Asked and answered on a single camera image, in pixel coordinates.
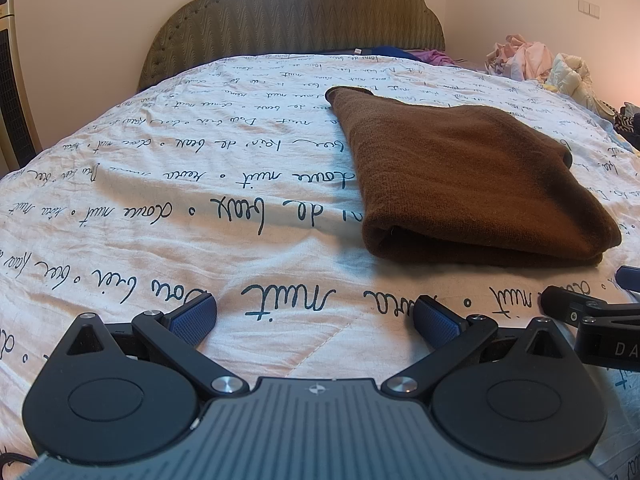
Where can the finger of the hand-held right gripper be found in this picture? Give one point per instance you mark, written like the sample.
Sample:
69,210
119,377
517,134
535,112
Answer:
630,277
565,302

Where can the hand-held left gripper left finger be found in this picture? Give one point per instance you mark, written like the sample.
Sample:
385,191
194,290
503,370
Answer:
192,320

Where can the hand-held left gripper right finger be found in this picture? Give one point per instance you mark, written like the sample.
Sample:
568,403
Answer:
437,322

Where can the brown knit sweater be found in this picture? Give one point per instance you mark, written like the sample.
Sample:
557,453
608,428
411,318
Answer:
475,175

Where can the dark patterned clothes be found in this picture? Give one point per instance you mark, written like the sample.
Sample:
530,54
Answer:
630,125

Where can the pink clothes pile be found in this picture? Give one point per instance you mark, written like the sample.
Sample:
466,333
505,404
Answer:
522,60

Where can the white script printed blanket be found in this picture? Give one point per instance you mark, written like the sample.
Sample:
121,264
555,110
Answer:
150,185

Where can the purple cloth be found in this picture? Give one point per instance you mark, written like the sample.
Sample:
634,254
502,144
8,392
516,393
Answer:
432,56

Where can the blue cloth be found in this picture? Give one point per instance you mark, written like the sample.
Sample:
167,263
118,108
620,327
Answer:
392,51

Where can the dark cloth with white tag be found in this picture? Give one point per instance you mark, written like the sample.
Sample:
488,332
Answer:
345,51

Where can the beige tower air conditioner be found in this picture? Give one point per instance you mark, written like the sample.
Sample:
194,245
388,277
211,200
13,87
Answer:
15,85

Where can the olive padded headboard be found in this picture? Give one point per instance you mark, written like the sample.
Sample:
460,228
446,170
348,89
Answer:
300,10

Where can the white wall switch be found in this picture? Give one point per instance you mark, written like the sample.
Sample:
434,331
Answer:
589,7

